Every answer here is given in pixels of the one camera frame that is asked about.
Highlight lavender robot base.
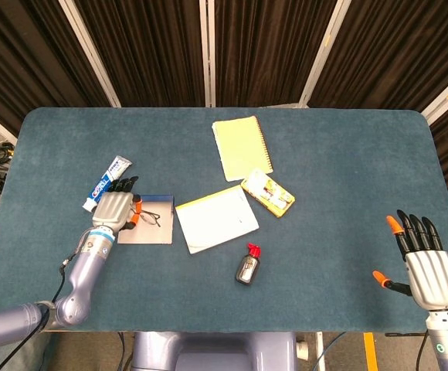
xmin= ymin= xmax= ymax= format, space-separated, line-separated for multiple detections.
xmin=131 ymin=331 xmax=298 ymax=371

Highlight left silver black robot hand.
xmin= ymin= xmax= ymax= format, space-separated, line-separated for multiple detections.
xmin=91 ymin=175 xmax=144 ymax=233

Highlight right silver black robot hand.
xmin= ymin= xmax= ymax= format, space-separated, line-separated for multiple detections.
xmin=372 ymin=209 xmax=448 ymax=311

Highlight pale green spiral notebook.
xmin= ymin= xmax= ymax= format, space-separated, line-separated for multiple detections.
xmin=212 ymin=114 xmax=275 ymax=182

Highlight blue table cover cloth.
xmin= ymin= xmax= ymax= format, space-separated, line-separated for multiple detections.
xmin=0 ymin=107 xmax=448 ymax=334

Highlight blue floor cable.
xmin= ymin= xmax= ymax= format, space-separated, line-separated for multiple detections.
xmin=316 ymin=332 xmax=348 ymax=371

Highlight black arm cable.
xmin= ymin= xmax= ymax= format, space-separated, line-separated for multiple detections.
xmin=0 ymin=249 xmax=84 ymax=371

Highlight white table leg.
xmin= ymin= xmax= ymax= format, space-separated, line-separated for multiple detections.
xmin=314 ymin=331 xmax=326 ymax=371

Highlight blue grey fabric bundle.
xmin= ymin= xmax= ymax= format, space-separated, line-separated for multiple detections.
xmin=0 ymin=331 xmax=54 ymax=371

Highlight yellow printed flat box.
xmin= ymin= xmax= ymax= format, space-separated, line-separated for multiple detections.
xmin=240 ymin=168 xmax=297 ymax=219

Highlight black eyeglasses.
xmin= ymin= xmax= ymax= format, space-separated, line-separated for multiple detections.
xmin=131 ymin=208 xmax=161 ymax=229

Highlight yellow floor tape strip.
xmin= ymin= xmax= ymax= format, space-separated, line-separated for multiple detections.
xmin=363 ymin=332 xmax=378 ymax=371

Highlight black ink bottle red cap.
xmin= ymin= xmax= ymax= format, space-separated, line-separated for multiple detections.
xmin=234 ymin=242 xmax=263 ymax=286

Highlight white notepad yellow binding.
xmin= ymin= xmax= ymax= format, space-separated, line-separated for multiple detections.
xmin=175 ymin=184 xmax=260 ymax=255

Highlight blue white toothpaste tube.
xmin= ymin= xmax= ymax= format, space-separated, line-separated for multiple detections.
xmin=82 ymin=155 xmax=133 ymax=213

